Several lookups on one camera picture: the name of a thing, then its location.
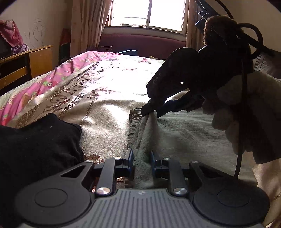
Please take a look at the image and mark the olive green pants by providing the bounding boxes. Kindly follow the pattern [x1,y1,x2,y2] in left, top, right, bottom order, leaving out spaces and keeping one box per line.
[127,107,257,190]

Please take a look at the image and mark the beige gloved right hand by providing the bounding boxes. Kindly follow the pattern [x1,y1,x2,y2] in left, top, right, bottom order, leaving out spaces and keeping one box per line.
[202,71,280,164]

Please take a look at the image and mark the right beige curtain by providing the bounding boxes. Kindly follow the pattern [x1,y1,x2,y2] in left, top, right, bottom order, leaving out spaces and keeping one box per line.
[186,0,203,50]

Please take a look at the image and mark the beige curtain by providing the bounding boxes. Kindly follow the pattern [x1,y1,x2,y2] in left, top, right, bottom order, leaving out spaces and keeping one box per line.
[186,0,203,50]
[70,0,112,57]

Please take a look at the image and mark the dark grey cloth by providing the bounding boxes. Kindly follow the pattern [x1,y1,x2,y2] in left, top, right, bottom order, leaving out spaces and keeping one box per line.
[1,113,84,192]

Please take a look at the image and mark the floral satin bedspread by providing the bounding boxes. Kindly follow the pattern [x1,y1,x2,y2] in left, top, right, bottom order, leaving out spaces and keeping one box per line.
[0,50,281,228]

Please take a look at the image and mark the window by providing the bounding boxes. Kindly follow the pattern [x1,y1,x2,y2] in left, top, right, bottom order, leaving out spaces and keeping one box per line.
[109,0,189,34]

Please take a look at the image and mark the wooden cabinet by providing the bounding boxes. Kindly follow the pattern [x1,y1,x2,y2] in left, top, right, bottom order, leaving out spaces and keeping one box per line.
[1,45,53,95]

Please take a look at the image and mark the pink red cloth bundle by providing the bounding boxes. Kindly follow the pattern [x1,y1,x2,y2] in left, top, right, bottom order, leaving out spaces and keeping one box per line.
[1,19,29,55]

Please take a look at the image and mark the black cable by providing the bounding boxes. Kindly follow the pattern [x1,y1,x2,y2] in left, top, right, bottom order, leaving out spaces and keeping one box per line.
[214,0,264,179]

